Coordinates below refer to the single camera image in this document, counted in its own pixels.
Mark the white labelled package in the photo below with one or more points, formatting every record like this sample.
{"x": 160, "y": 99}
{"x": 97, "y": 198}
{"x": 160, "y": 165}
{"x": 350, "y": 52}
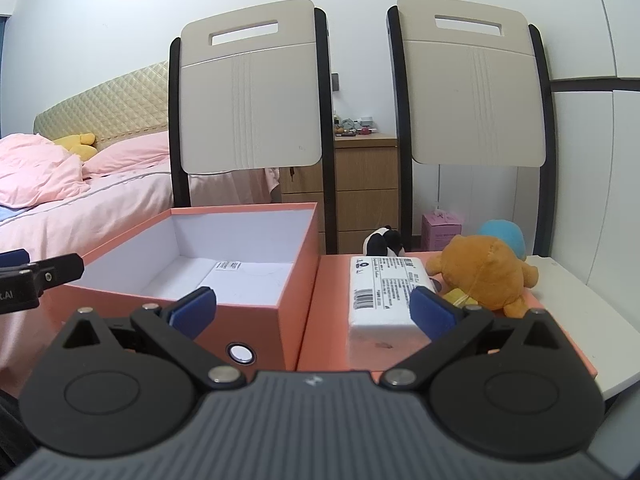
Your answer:
{"x": 380, "y": 332}

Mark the orange box lid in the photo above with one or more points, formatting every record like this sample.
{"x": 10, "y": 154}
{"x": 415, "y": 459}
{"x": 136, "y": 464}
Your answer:
{"x": 330, "y": 310}

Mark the pink pillow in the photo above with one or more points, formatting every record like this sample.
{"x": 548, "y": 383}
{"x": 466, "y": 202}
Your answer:
{"x": 130, "y": 155}

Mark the white desktop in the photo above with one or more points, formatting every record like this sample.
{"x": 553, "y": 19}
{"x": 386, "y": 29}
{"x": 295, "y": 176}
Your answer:
{"x": 575, "y": 310}

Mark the orange cardboard box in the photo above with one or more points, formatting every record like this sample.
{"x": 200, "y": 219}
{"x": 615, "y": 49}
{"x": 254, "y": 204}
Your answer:
{"x": 300, "y": 300}

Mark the yellow plush toy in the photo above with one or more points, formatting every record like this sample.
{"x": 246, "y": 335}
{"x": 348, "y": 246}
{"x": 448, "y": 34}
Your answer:
{"x": 77, "y": 144}

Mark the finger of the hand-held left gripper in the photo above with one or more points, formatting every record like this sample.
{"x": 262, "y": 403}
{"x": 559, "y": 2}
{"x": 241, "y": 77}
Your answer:
{"x": 60, "y": 266}
{"x": 12, "y": 258}

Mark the wooden nightstand with drawers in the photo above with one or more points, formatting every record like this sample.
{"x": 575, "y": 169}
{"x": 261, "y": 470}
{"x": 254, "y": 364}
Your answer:
{"x": 360, "y": 185}

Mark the dark wall switch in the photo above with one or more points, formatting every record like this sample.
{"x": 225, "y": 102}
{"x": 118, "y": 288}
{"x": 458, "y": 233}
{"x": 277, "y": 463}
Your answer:
{"x": 336, "y": 82}

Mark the beige quilted headboard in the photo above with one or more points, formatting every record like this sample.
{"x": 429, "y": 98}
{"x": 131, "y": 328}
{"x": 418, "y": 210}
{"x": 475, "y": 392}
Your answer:
{"x": 100, "y": 105}

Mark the pink quilt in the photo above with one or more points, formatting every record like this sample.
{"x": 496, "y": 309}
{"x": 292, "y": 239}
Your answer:
{"x": 35, "y": 170}

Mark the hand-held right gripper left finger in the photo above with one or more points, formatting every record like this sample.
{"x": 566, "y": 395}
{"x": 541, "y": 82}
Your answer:
{"x": 192, "y": 310}

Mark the orange plush bear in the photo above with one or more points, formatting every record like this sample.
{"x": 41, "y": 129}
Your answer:
{"x": 480, "y": 270}

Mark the right beige folding chair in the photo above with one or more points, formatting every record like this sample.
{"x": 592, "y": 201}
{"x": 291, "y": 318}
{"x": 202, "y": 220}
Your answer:
{"x": 590, "y": 160}

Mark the blue plush toy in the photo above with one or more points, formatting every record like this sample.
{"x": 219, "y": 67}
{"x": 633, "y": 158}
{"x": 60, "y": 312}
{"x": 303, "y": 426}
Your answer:
{"x": 505, "y": 232}

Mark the black and white plush toy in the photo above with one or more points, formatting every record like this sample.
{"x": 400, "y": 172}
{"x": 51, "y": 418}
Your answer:
{"x": 382, "y": 242}

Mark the bed with pink sheet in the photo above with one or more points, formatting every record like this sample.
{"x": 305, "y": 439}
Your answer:
{"x": 100, "y": 215}

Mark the small pink box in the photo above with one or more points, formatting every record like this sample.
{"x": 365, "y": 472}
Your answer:
{"x": 440, "y": 232}

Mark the small white box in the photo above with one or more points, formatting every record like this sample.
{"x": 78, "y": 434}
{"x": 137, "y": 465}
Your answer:
{"x": 366, "y": 121}

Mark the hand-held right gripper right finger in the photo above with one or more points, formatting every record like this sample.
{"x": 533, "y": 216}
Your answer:
{"x": 432, "y": 315}

